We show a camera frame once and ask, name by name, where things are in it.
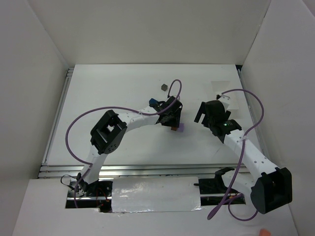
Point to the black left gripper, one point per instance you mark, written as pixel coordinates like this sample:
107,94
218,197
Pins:
173,116

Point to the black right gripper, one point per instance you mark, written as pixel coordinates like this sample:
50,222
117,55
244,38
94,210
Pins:
205,113

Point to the purple wood cube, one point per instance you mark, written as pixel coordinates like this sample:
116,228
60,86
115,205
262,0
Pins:
181,127

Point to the blue castle arch block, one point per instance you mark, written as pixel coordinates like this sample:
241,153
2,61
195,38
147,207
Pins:
153,102

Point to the white perforated box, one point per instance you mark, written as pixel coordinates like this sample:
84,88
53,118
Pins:
213,88

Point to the grey wood cube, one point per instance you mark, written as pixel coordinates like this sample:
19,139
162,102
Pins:
164,87

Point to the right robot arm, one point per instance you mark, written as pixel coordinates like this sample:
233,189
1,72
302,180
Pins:
270,186

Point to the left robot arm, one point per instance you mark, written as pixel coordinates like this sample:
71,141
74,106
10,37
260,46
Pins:
107,134

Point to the silver foil tape sheet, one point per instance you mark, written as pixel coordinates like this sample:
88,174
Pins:
157,194

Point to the orange object at corner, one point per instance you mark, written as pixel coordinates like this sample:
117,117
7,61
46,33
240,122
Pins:
264,232

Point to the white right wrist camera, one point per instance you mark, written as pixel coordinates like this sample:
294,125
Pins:
224,99

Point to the aluminium front rail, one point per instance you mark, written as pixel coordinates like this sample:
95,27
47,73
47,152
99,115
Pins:
135,170

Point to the left aluminium side rail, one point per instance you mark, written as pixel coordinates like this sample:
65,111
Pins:
58,113

